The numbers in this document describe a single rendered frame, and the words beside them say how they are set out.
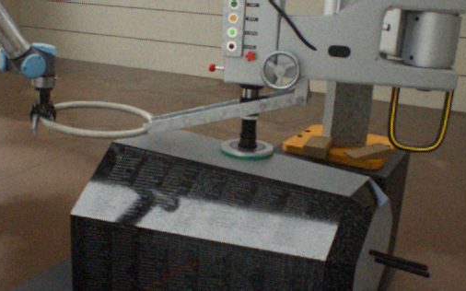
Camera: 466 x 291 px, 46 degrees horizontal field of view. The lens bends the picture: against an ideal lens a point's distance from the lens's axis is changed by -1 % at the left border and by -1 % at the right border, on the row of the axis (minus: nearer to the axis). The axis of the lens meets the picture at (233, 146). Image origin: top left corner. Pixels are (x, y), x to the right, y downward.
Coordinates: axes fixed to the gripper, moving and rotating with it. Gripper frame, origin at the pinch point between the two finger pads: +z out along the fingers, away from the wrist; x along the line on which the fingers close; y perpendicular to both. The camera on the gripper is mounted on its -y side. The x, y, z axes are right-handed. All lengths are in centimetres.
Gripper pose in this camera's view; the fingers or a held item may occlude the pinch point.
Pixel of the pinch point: (42, 132)
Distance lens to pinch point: 241.0
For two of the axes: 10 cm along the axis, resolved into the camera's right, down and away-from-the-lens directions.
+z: -1.2, 9.4, 3.2
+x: 9.3, -0.1, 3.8
